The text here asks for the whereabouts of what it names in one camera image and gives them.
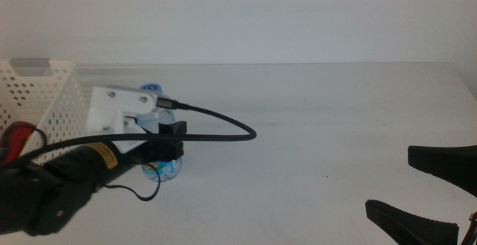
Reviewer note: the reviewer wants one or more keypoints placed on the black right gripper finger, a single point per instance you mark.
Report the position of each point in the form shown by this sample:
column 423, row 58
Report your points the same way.
column 451, row 163
column 417, row 230

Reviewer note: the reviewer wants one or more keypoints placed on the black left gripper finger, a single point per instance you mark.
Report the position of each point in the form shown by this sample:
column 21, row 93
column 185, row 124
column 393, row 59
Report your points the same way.
column 164, row 151
column 172, row 128

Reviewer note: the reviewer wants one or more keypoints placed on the clear water bottle blue label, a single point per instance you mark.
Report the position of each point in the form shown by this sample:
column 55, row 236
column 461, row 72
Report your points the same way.
column 164, row 170

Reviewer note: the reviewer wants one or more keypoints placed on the red drink can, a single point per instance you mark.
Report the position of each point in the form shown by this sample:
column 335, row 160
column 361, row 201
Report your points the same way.
column 15, row 140

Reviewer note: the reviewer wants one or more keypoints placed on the white perforated plastic basket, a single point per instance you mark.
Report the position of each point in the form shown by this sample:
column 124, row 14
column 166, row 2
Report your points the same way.
column 44, row 88

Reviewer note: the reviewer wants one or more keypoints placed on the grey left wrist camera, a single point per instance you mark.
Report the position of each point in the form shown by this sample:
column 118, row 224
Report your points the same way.
column 161, row 102

